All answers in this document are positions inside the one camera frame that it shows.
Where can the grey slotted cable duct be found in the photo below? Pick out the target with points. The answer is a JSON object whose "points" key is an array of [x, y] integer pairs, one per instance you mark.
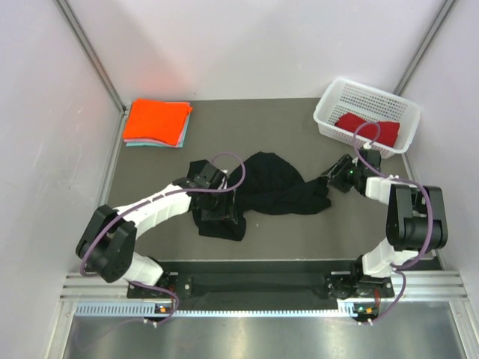
{"points": [[152, 309]]}

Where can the red t shirt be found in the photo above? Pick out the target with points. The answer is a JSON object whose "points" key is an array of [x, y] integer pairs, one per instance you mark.
{"points": [[383, 132]]}

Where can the right aluminium corner post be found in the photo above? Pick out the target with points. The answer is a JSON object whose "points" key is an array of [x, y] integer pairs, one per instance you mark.
{"points": [[446, 8]]}

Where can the orange folded t shirt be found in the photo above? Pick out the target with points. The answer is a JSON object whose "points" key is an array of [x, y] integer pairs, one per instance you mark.
{"points": [[157, 123]]}

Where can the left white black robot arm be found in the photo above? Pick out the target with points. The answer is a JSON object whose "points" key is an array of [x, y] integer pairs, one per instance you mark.
{"points": [[107, 246]]}

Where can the white plastic basket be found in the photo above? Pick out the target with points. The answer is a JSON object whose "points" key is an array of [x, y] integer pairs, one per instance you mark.
{"points": [[344, 96]]}

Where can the left aluminium corner post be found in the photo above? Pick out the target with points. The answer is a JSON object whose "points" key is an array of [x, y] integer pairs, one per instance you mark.
{"points": [[87, 47]]}

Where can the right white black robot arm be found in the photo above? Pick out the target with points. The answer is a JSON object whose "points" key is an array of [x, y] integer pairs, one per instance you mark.
{"points": [[415, 222]]}

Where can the aluminium corner post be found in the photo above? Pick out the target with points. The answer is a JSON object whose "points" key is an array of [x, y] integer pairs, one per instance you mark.
{"points": [[87, 47], [446, 8]]}

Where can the black t shirt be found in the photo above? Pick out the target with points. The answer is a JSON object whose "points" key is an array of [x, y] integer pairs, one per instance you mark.
{"points": [[272, 186]]}

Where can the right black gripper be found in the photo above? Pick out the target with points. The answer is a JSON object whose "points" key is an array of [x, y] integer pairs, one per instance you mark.
{"points": [[338, 182]]}

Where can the aluminium frame rail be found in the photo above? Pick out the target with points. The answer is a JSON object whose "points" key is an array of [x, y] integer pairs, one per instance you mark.
{"points": [[415, 286]]}

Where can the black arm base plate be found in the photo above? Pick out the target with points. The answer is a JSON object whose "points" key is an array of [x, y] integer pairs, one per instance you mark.
{"points": [[255, 266]]}

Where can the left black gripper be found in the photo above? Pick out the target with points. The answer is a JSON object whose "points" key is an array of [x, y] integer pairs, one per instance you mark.
{"points": [[226, 212]]}

